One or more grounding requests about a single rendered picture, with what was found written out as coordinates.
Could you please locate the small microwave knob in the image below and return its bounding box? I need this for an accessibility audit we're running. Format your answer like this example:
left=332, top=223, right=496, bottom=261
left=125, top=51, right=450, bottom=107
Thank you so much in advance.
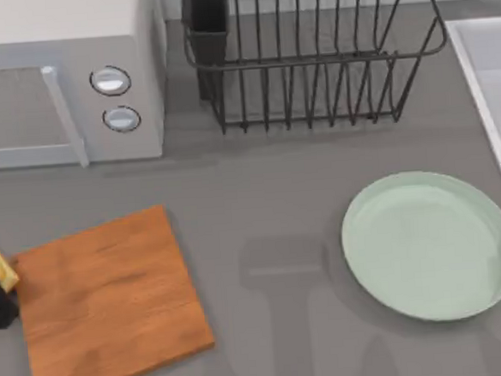
left=100, top=104, right=143, bottom=135

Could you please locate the black utensil holder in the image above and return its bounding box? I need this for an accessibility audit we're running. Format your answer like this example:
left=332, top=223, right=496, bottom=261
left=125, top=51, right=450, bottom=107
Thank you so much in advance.
left=180, top=0, right=236, bottom=102

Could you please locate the pale microwave oven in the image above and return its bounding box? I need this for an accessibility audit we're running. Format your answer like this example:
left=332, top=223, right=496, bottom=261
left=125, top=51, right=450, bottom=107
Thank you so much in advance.
left=0, top=0, right=176, bottom=172

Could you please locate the large microwave knob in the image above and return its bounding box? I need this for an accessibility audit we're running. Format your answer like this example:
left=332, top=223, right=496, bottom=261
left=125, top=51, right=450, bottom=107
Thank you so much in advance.
left=88, top=64, right=133, bottom=99

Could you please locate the wooden cutting board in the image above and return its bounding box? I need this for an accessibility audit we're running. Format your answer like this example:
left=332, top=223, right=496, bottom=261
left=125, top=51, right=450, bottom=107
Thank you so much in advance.
left=6, top=201, right=218, bottom=376

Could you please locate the pale green plate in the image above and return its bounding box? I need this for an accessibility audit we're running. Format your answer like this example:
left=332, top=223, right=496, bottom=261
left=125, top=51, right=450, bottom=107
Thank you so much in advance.
left=336, top=166, right=501, bottom=330

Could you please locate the yellow sponge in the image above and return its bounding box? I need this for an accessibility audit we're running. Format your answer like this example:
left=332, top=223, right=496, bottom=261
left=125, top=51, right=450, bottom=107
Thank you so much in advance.
left=0, top=244, right=21, bottom=295

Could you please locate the black wire dish rack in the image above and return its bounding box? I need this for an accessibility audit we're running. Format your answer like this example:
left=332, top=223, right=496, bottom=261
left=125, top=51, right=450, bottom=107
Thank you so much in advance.
left=180, top=0, right=453, bottom=139

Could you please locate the microwave door handle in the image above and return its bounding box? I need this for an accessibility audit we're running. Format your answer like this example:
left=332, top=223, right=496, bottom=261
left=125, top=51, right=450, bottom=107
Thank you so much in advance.
left=40, top=63, right=91, bottom=170

